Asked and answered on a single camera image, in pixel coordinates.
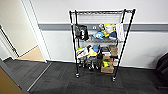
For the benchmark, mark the blue round toy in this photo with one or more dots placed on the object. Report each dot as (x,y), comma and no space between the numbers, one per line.
(96,48)

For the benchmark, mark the small wall outlet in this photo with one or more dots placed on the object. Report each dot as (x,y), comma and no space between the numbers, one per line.
(94,27)

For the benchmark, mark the green and yellow box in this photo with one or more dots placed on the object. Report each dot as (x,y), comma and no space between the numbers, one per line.
(106,63)

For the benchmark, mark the white flat package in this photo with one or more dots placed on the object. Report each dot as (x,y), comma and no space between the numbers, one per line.
(120,31)

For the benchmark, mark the long grey wall band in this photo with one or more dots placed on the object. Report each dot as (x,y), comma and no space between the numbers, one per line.
(56,26)

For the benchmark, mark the black box with label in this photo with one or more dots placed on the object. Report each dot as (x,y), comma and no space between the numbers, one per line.
(105,51)

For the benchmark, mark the white door frame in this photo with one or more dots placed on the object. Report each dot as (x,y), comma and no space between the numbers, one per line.
(40,33)

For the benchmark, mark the blue plush toy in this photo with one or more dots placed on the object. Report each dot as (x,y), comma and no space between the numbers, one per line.
(98,35)

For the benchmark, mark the yellow soft toy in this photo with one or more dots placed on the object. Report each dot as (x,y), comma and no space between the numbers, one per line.
(92,54)

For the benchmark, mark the large brown cardboard box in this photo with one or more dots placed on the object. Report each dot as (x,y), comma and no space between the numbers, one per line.
(107,69)

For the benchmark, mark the yellow wooden panel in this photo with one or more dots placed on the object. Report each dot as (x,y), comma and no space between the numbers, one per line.
(8,81)

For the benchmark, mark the yellow and white plush toy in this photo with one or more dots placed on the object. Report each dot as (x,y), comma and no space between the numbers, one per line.
(109,29)

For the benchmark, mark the small brown cardboard box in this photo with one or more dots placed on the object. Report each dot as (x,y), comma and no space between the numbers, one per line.
(113,51)

